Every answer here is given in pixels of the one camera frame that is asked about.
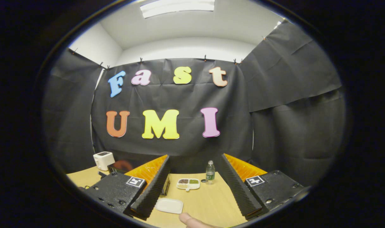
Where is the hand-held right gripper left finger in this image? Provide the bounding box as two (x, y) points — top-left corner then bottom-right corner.
(84, 154), (171, 221)

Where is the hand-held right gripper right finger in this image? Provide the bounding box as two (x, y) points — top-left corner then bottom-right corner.
(217, 153), (311, 221)

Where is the white divided dish of beans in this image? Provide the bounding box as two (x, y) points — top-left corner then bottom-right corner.
(176, 178), (201, 192)

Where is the black electric oven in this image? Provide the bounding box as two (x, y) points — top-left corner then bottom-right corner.
(97, 160), (170, 196)

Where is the white rectangular plate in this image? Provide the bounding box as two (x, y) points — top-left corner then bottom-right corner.
(154, 198), (184, 214)

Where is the green label plastic bottle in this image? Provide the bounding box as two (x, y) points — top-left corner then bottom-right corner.
(206, 160), (215, 185)

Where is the black backdrop cloth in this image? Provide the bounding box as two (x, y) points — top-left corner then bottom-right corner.
(42, 21), (346, 187)

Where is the white toaster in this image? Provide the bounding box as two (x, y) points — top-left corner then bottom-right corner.
(93, 151), (115, 171)

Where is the large ceiling light panel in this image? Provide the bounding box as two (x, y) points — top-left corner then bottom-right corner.
(140, 0), (215, 18)

